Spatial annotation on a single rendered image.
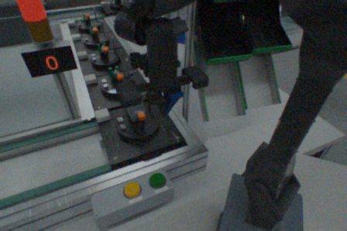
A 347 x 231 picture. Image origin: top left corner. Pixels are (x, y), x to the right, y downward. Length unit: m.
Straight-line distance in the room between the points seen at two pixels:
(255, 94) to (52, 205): 0.71
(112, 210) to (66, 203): 0.12
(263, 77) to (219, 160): 0.34
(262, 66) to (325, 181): 0.44
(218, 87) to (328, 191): 0.47
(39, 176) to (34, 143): 0.12
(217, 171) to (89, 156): 0.42
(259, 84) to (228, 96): 0.14
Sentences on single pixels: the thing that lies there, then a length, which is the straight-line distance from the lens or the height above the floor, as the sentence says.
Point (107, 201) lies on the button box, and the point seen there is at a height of 0.96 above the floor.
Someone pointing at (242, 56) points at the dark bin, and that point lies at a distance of 0.68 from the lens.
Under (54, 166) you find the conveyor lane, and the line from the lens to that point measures 0.81.
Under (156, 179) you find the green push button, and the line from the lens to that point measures 0.63.
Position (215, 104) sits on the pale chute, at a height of 1.03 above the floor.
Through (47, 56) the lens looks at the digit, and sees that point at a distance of 0.70.
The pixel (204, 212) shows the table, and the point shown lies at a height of 0.86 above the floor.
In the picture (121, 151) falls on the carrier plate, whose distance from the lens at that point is 0.71.
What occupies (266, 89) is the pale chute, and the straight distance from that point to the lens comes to 0.90.
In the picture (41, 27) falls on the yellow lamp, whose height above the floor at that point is 1.29.
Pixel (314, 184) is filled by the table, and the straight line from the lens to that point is 0.88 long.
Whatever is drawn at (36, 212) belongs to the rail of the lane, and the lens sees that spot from 0.68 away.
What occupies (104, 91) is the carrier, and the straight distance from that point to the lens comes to 0.93.
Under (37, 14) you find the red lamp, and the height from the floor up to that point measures 1.32.
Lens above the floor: 1.50
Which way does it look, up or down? 41 degrees down
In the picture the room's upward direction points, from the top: straight up
